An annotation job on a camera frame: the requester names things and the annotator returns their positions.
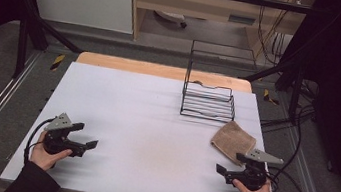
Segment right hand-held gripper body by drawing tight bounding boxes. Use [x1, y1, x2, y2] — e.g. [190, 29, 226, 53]
[222, 145, 286, 192]

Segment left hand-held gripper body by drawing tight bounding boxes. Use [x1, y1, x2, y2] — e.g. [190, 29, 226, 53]
[39, 110, 92, 161]

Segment person's left hand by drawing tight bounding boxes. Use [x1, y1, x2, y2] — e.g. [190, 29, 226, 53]
[28, 138, 75, 176]

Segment brown folded towel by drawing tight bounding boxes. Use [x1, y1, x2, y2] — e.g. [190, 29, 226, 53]
[207, 117, 259, 165]

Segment yellow black tape strip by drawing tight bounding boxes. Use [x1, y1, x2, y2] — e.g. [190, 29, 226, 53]
[261, 88, 282, 107]
[49, 52, 66, 74]

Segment wooden table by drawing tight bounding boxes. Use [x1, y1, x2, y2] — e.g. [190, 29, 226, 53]
[74, 50, 256, 94]

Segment white object under desk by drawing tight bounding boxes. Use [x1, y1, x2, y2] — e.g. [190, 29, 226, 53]
[151, 9, 190, 30]

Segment light wooden desk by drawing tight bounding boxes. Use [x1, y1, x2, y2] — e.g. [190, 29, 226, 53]
[122, 0, 317, 66]

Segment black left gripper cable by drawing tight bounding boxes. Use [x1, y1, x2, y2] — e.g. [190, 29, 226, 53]
[22, 115, 56, 169]

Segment black floor cables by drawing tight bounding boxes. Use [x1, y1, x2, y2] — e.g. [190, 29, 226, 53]
[259, 100, 316, 139]

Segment black wire rack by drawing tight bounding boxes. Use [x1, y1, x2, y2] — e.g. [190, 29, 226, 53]
[179, 38, 261, 127]

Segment black metal frame stand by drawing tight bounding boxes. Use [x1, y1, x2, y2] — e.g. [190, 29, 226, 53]
[0, 0, 91, 88]
[238, 45, 311, 124]

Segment hanging black cables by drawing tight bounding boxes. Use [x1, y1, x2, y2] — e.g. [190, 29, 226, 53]
[251, 4, 294, 68]

